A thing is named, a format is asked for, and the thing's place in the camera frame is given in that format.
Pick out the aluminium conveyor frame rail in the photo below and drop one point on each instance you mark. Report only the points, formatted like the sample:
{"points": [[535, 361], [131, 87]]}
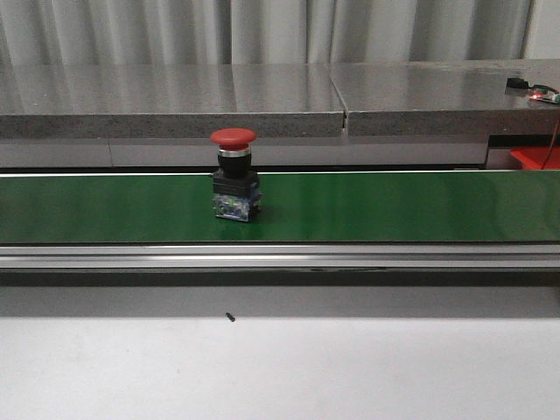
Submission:
{"points": [[284, 257]]}

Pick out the grey stone slab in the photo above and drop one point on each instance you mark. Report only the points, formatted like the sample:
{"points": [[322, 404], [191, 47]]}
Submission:
{"points": [[145, 101], [444, 98]]}

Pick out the green circuit board with LED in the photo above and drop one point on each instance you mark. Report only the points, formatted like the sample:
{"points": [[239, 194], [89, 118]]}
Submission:
{"points": [[545, 95]]}

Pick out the red plastic tray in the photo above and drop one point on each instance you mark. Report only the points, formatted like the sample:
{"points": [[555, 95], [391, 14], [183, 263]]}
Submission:
{"points": [[536, 158]]}

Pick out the grey stone slab left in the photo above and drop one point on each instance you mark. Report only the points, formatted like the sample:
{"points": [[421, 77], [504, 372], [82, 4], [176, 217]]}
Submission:
{"points": [[145, 101]]}

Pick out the grey stone slab right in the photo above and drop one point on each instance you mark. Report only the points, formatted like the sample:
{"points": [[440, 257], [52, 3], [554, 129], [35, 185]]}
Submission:
{"points": [[444, 98]]}

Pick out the green conveyor belt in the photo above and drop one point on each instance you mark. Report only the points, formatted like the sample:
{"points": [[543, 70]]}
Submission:
{"points": [[439, 206]]}

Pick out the small black sensor module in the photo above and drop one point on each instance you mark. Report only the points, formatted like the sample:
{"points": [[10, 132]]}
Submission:
{"points": [[515, 83]]}

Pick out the grey pleated curtain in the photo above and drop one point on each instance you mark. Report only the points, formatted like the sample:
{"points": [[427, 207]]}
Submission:
{"points": [[275, 32]]}

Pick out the red emergency stop button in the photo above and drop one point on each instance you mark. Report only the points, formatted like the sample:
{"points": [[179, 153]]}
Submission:
{"points": [[236, 188]]}

